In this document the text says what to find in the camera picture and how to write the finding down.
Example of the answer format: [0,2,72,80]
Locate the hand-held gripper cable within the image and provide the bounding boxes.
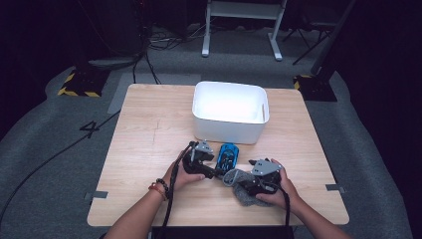
[263,183,292,231]
[154,140,197,239]

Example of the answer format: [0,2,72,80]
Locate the black tripod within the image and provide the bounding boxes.
[282,19,334,67]

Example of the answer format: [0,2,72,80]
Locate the person's left hand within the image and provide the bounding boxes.
[161,151,207,193]

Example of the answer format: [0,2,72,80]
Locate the black yellow striped stand base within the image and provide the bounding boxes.
[293,73,338,103]
[57,67,111,99]

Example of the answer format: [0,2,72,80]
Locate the long black floor cable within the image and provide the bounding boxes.
[0,110,121,230]

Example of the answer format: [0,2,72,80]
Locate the black bead bracelet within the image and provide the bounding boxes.
[155,177,170,200]

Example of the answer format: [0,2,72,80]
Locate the bundle of floor cables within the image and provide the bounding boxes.
[145,24,208,53]

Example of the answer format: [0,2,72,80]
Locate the blue toy car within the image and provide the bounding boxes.
[215,142,240,174]

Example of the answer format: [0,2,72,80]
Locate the grey tape strip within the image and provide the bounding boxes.
[324,183,346,194]
[84,190,109,201]

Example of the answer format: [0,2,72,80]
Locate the dark metal stand pole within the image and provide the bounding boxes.
[310,0,358,76]

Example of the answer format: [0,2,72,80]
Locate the grey fuzzy sock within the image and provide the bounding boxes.
[222,167,277,208]

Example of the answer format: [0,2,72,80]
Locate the person's right hand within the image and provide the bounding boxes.
[255,157,302,212]

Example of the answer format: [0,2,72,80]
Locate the white metal table frame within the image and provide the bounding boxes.
[201,0,289,63]

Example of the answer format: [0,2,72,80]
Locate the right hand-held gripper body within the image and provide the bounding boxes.
[246,158,284,197]

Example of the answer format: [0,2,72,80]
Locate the right hand-held gripper cable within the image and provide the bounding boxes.
[263,183,292,231]

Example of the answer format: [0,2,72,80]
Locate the red string bracelet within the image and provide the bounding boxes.
[147,183,167,202]

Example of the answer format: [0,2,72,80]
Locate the white plastic bin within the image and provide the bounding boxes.
[191,81,271,145]

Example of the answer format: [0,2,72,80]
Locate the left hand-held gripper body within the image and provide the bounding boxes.
[181,139,216,179]

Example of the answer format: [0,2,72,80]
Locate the left hand-held gripper cable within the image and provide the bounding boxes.
[154,140,197,239]

